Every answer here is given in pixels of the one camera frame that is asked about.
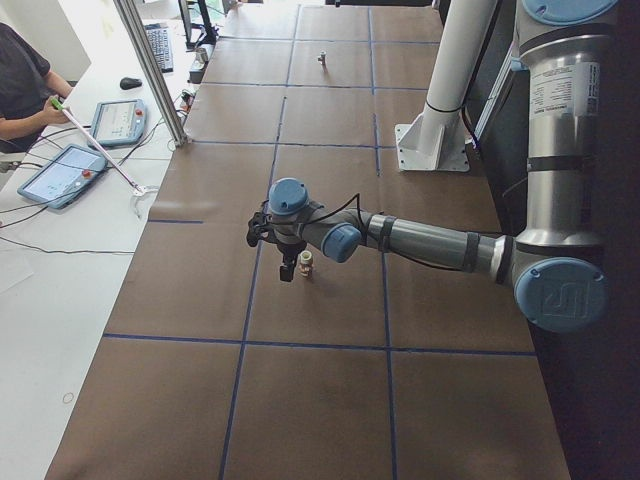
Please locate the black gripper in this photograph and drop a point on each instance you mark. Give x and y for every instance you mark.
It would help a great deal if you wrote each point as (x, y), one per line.
(287, 251)

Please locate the brass PPR valve white ends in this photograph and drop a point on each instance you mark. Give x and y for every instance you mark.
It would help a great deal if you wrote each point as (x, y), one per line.
(306, 263)

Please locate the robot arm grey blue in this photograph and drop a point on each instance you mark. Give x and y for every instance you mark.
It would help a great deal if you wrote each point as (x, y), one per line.
(548, 253)

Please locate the far teach pendant tablet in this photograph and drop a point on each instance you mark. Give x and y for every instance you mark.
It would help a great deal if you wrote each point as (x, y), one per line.
(119, 123)

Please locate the teach pendant tablet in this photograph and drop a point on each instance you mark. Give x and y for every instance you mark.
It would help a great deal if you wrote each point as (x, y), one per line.
(66, 177)
(119, 123)

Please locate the near teach pendant tablet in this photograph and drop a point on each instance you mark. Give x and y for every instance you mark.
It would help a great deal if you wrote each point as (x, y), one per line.
(66, 177)

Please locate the black monitor stand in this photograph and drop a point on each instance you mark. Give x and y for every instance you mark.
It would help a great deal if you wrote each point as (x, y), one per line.
(197, 32)

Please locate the black computer mouse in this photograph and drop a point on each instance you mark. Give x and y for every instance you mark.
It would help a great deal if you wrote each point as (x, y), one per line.
(128, 83)

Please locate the black keyboard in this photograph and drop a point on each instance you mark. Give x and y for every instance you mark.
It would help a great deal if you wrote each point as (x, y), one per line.
(158, 35)

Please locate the seated person dark shirt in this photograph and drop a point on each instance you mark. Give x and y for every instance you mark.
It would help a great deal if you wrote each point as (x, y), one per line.
(28, 85)

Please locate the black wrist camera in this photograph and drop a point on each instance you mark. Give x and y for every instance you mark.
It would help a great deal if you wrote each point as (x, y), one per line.
(260, 229)

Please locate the white reach stick green handle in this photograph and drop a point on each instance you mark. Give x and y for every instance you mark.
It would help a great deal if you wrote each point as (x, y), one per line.
(139, 190)

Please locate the aluminium profile post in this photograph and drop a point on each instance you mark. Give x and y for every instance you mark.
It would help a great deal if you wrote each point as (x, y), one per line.
(137, 34)

